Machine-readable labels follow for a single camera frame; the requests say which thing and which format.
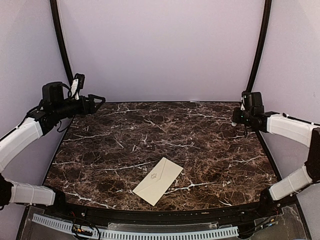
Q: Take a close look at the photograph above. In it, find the cream paper envelope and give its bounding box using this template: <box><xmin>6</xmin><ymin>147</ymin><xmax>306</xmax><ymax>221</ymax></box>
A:
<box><xmin>132</xmin><ymin>157</ymin><xmax>183</xmax><ymax>207</ymax></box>

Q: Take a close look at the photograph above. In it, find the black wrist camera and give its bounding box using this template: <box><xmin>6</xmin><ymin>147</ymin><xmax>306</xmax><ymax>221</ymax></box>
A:
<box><xmin>240</xmin><ymin>91</ymin><xmax>249</xmax><ymax>111</ymax></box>
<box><xmin>74</xmin><ymin>73</ymin><xmax>85</xmax><ymax>90</ymax></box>

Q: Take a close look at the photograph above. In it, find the black right corner frame post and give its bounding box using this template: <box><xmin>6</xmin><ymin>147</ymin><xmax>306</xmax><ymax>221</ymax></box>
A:
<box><xmin>245</xmin><ymin>0</ymin><xmax>272</xmax><ymax>92</ymax></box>

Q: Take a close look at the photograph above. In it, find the white slotted cable duct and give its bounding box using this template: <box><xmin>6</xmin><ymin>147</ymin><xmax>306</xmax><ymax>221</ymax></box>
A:
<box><xmin>32</xmin><ymin>213</ymin><xmax>239</xmax><ymax>240</ymax></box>

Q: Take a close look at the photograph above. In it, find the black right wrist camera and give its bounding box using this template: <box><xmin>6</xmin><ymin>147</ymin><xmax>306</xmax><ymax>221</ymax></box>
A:
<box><xmin>240</xmin><ymin>91</ymin><xmax>249</xmax><ymax>111</ymax></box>

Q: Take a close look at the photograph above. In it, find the black corner frame post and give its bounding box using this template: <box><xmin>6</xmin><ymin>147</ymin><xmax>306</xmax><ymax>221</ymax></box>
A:
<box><xmin>245</xmin><ymin>0</ymin><xmax>272</xmax><ymax>92</ymax></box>
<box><xmin>49</xmin><ymin>0</ymin><xmax>73</xmax><ymax>86</ymax></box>

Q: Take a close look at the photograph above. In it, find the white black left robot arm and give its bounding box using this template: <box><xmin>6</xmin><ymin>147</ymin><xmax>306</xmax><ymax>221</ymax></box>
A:
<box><xmin>0</xmin><ymin>78</ymin><xmax>106</xmax><ymax>218</ymax></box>

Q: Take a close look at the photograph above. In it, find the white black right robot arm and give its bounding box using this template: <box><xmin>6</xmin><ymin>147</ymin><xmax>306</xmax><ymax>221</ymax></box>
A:
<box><xmin>232</xmin><ymin>91</ymin><xmax>320</xmax><ymax>217</ymax></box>

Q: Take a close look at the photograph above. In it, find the black left corner frame post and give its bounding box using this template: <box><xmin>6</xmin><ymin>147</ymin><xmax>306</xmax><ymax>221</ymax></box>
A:
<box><xmin>49</xmin><ymin>0</ymin><xmax>73</xmax><ymax>86</ymax></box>

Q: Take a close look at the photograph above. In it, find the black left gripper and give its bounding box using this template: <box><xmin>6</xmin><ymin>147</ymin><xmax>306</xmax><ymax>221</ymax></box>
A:
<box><xmin>53</xmin><ymin>94</ymin><xmax>106</xmax><ymax>120</ymax></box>

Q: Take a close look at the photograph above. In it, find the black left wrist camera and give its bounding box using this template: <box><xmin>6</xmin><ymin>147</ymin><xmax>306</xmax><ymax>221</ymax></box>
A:
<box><xmin>74</xmin><ymin>73</ymin><xmax>85</xmax><ymax>90</ymax></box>

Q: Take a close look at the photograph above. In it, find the black front table rail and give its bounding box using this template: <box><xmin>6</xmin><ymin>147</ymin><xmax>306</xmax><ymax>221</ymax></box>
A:
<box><xmin>47</xmin><ymin>202</ymin><xmax>263</xmax><ymax>226</ymax></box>

